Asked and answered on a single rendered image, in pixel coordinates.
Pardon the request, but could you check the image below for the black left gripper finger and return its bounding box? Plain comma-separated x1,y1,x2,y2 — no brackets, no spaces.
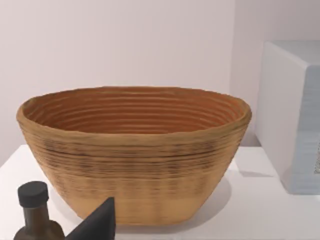
65,196,117,240

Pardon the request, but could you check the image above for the dark olive bottle black cap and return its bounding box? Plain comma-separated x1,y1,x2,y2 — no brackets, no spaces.
12,181,66,240

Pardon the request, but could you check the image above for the brown woven basket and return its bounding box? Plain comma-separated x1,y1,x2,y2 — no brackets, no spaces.
16,86,252,226

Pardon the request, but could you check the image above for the pale microwave oven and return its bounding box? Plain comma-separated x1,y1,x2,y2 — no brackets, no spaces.
256,39,320,195

